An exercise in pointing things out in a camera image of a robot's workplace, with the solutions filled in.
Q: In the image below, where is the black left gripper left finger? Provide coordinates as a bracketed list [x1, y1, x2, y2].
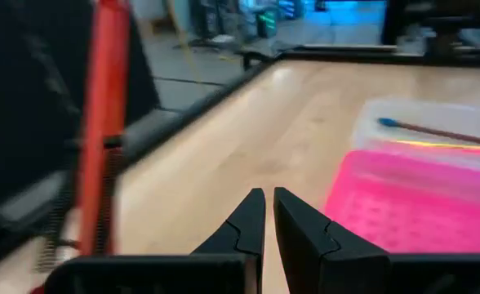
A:
[189, 187, 267, 257]

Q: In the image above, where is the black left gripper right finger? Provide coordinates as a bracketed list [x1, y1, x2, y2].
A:
[273, 186, 392, 294]

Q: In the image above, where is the brown pencil blue cap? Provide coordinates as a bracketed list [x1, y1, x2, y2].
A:
[377, 117, 480, 148]

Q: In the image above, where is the yellow highlighter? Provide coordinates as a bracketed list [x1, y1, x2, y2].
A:
[394, 140, 480, 151]

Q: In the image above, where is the clear plastic supply box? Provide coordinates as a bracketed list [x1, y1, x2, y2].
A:
[352, 97, 480, 175]

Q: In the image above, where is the pink perforated plastic tray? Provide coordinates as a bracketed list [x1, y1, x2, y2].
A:
[324, 149, 480, 254]

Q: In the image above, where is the red desk lamp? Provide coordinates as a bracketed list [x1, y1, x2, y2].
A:
[31, 0, 131, 294]

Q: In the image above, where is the yellow hanging cable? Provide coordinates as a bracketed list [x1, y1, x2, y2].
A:
[167, 0, 202, 82]

